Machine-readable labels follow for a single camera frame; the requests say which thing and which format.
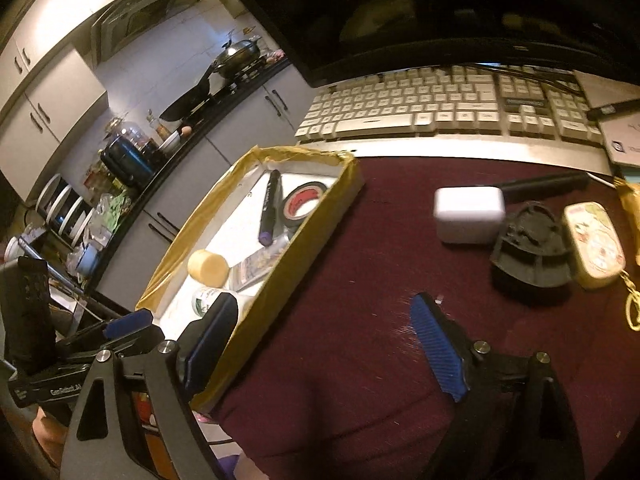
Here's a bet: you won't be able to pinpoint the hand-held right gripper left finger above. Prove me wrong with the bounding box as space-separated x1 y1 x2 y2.
60 291 241 480

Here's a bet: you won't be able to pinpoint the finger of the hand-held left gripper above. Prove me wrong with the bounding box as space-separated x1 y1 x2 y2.
67 308 155 349
54 325 166 369

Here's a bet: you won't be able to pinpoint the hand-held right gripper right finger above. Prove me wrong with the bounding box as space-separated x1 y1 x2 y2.
410 291 586 480

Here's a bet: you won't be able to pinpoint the yellow round jar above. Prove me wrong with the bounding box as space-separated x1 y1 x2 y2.
187 249 231 286

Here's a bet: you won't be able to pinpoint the silver hand cream tube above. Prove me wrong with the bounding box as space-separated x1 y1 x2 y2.
229 240 291 292

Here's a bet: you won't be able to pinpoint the yellow-taped cardboard box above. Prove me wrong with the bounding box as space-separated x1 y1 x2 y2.
135 145 366 413

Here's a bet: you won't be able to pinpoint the black marker purple cap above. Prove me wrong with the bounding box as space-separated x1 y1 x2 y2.
257 170 283 247

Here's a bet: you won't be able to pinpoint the person's left hand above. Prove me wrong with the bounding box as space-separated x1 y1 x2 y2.
31 405 67 467

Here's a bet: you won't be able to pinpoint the white pill bottle green label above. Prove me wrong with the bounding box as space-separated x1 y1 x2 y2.
191 286 251 318

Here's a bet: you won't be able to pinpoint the blue cup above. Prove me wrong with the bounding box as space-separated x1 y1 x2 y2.
77 245 99 276

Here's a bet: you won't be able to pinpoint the dark red cloth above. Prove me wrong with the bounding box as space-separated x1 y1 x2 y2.
212 156 640 480

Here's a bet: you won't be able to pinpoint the clear plastic bag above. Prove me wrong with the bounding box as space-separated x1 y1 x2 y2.
90 192 132 241

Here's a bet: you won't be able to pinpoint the white plates in rack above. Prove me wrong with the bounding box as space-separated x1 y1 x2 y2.
35 172 96 238

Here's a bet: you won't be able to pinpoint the black plastic fan part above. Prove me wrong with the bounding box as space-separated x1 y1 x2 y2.
489 201 573 291

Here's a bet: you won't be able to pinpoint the white charger adapter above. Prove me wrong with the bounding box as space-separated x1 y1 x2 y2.
433 186 507 246

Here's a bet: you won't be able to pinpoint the black tape roll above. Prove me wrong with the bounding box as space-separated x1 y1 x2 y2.
281 181 328 233

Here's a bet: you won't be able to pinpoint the dark blue pot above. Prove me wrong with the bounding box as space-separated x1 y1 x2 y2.
100 132 157 187

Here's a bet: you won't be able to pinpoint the black cylinder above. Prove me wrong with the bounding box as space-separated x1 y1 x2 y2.
500 171 590 204

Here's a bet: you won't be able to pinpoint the white lower kitchen cabinets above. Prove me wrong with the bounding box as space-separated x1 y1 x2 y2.
92 60 321 311

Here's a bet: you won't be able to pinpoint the white kitchen cabinets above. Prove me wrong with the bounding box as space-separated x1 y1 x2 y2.
92 60 321 311
0 0 201 196

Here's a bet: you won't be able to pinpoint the white keyboard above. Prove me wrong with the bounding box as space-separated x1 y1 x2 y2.
294 64 603 148

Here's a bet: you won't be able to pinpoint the black frying pan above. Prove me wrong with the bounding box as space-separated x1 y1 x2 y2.
159 67 216 122

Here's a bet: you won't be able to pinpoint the gold foil wrapper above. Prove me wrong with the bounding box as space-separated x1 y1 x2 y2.
616 177 640 267

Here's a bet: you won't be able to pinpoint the steel wok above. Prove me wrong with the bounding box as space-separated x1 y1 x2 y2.
212 37 262 81

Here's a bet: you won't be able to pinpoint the black pen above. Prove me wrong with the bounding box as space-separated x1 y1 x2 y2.
586 99 640 121

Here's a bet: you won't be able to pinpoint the white upper kitchen cabinets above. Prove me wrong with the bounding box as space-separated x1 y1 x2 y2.
0 0 201 196

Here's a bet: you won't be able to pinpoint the steel range hood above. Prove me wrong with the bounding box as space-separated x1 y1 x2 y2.
90 0 216 63

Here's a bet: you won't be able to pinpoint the black monitor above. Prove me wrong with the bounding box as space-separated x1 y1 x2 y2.
202 0 640 88

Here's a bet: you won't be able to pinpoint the gold key ring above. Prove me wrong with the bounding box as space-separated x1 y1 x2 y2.
620 267 640 332

